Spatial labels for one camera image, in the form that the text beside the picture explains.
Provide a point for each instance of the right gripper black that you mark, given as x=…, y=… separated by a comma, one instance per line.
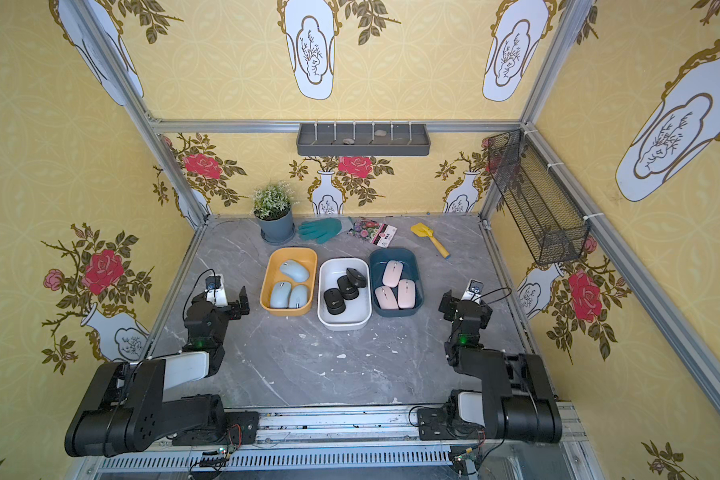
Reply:
x=453, y=306

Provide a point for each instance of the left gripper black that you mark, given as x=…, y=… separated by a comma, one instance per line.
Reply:
x=233, y=306

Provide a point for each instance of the pink mouse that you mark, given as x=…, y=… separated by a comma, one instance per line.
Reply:
x=406, y=294
x=386, y=298
x=392, y=273

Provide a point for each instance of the light blue mouse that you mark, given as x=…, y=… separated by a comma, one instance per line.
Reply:
x=294, y=270
x=299, y=297
x=279, y=296

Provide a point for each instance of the black mouse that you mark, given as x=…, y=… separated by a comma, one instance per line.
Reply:
x=356, y=278
x=347, y=289
x=334, y=301

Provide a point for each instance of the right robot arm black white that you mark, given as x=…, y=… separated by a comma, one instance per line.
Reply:
x=515, y=400

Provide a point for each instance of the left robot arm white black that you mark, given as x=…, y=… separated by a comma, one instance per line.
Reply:
x=124, y=409

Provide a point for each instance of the dark teal storage box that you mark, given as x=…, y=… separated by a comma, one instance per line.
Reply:
x=396, y=288

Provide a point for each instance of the yellow storage box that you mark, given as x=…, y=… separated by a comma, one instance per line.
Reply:
x=305, y=256

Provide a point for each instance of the white storage box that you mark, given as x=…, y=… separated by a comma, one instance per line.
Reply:
x=357, y=311

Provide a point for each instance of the yellow toy shovel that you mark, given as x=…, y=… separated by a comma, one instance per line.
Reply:
x=423, y=231

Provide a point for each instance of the flower seed packet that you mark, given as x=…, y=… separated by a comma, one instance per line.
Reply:
x=375, y=232

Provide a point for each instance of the potted green plant grey pot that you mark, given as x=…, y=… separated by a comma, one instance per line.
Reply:
x=272, y=207

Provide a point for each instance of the teal garden glove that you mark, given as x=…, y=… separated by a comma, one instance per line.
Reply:
x=321, y=230

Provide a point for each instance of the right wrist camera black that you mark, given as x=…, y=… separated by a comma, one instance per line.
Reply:
x=473, y=290

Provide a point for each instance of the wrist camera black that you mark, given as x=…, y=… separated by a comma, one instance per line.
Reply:
x=473, y=290
x=215, y=291

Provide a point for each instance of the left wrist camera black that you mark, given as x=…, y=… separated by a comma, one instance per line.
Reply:
x=215, y=291

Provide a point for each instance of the black wire mesh basket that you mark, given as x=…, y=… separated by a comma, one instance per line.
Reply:
x=550, y=223

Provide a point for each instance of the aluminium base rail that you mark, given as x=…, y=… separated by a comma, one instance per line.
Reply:
x=343, y=436

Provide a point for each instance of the grey wall shelf tray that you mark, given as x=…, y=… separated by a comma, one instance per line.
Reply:
x=363, y=138

